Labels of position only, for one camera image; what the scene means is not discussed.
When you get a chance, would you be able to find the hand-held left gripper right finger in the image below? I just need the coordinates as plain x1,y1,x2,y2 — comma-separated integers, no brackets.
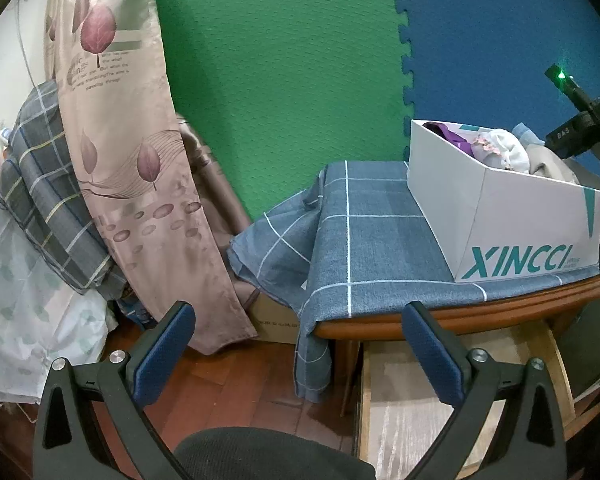
401,301,568,480

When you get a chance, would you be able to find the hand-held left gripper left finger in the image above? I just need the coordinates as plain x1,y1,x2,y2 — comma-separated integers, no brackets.
31,300,197,480

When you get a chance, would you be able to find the light blue underwear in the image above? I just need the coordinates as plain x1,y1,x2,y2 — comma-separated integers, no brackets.
511,122,544,147

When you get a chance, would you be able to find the wooden drawer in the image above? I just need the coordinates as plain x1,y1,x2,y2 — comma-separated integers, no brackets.
356,320,579,477

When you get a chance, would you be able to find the floral print underwear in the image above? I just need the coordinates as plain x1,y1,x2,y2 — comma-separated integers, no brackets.
472,132,502,162

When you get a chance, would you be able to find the white cardboard box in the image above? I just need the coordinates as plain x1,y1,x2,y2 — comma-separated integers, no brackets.
406,119,600,284

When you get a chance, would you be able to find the purple underwear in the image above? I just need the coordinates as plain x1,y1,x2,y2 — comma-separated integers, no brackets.
424,120,477,157

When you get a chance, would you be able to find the blue patterned bag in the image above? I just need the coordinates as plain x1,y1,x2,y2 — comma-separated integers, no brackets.
114,284,154,332

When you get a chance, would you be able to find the wooden nightstand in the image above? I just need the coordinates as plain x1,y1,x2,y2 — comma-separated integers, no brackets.
311,270,600,441

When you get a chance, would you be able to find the brown cardboard box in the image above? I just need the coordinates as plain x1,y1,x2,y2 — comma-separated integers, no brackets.
246,289,302,346

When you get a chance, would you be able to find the blue foam mat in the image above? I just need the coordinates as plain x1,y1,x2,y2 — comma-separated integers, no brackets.
386,0,600,182

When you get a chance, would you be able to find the blue checked cloth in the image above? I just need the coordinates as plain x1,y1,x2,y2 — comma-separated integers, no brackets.
227,159,600,404

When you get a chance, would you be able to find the white leaf print bedding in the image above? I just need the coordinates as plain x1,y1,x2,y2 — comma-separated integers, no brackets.
0,195,119,407

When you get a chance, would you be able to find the person's left leg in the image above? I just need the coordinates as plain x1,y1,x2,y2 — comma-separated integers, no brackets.
171,426,377,480

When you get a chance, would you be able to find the dark green bin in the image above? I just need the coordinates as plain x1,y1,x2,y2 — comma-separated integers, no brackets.
554,289,600,402

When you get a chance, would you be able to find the grey plaid blanket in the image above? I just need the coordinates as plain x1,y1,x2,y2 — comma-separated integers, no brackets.
0,80,127,297

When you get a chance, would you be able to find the beige leaf print curtain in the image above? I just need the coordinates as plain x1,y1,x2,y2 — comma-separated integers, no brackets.
42,0,259,357

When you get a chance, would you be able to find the green foam mat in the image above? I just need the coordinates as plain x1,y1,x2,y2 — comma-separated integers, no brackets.
149,0,422,234

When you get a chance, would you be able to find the white cable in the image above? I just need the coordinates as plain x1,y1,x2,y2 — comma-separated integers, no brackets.
0,399,37,427

